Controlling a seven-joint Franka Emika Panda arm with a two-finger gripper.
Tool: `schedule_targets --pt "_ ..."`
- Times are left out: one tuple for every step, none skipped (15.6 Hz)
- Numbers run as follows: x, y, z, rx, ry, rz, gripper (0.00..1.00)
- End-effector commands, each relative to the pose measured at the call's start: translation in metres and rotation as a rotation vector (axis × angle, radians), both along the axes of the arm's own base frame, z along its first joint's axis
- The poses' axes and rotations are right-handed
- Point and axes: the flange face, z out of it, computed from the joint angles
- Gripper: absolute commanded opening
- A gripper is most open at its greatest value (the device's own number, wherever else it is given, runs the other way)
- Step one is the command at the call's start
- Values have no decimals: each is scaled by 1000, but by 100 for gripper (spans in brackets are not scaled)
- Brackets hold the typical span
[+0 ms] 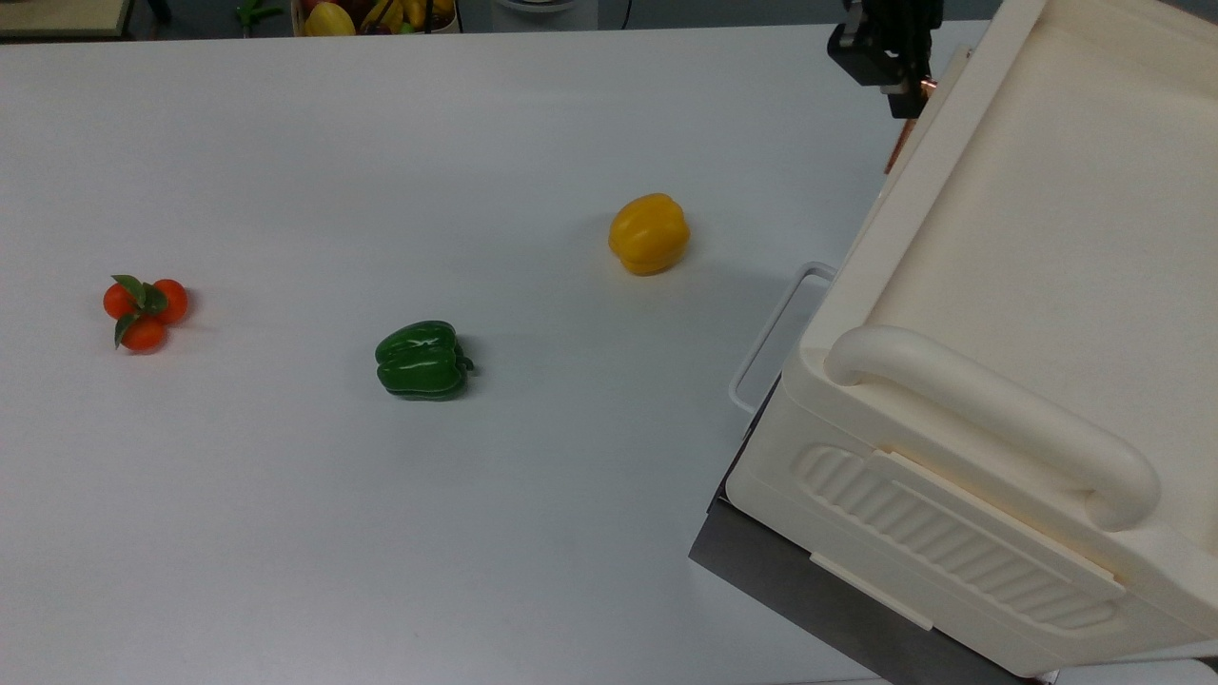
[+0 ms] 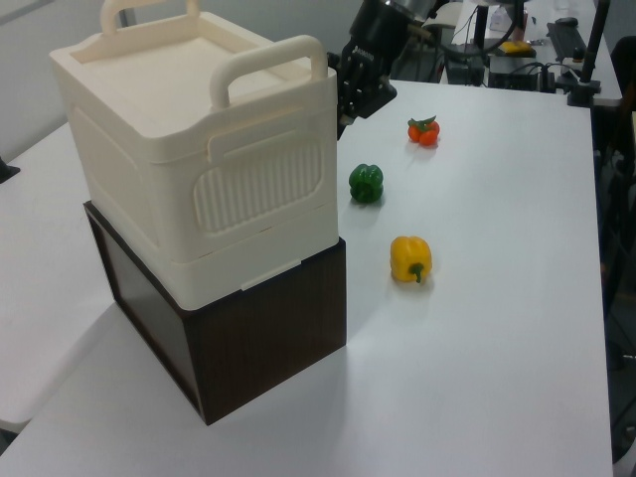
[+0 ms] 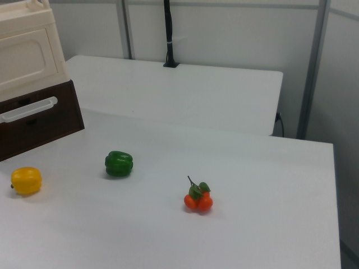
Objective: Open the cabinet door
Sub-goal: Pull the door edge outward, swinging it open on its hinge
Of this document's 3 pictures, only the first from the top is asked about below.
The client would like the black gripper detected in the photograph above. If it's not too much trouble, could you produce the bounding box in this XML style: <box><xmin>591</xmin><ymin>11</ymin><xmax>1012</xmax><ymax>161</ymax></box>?
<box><xmin>827</xmin><ymin>0</ymin><xmax>944</xmax><ymax>121</ymax></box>

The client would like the copper door handle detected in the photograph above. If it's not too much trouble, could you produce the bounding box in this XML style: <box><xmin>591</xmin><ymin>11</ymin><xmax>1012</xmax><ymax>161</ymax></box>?
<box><xmin>884</xmin><ymin>76</ymin><xmax>940</xmax><ymax>175</ymax></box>

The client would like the cream cabinet door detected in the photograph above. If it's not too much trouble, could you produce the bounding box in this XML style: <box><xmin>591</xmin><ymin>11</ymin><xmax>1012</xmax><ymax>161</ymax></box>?
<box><xmin>880</xmin><ymin>43</ymin><xmax>973</xmax><ymax>196</ymax></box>

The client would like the cream plastic storage cabinet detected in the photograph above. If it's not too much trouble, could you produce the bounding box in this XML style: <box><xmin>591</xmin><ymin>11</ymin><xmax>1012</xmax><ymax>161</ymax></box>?
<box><xmin>725</xmin><ymin>0</ymin><xmax>1218</xmax><ymax>678</ymax></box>

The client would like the yellow bell pepper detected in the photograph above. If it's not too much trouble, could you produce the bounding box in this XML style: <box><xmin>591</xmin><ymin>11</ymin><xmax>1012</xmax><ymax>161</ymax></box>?
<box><xmin>608</xmin><ymin>193</ymin><xmax>691</xmax><ymax>277</ymax></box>

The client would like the fruit basket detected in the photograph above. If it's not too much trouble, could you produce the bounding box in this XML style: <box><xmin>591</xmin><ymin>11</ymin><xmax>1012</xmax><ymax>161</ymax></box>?
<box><xmin>292</xmin><ymin>0</ymin><xmax>461</xmax><ymax>37</ymax></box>

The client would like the green bell pepper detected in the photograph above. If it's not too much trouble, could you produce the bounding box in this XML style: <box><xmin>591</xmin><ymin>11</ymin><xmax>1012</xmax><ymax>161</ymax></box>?
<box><xmin>374</xmin><ymin>321</ymin><xmax>475</xmax><ymax>401</ymax></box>

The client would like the yellow toy fruit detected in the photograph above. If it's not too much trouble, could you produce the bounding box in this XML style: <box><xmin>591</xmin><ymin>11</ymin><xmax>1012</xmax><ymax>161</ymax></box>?
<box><xmin>304</xmin><ymin>2</ymin><xmax>357</xmax><ymax>37</ymax></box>

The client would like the orange tomato cluster with leaves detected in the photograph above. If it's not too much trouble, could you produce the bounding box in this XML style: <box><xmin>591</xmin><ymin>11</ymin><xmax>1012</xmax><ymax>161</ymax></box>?
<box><xmin>103</xmin><ymin>275</ymin><xmax>189</xmax><ymax>354</ymax></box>

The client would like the wooden board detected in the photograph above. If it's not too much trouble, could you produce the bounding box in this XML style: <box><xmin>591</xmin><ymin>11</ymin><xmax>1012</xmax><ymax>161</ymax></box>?
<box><xmin>0</xmin><ymin>0</ymin><xmax>132</xmax><ymax>40</ymax></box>

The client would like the white rectangular loop frame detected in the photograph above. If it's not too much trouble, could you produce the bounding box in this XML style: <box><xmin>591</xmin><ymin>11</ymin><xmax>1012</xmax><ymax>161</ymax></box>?
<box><xmin>729</xmin><ymin>261</ymin><xmax>839</xmax><ymax>416</ymax></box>

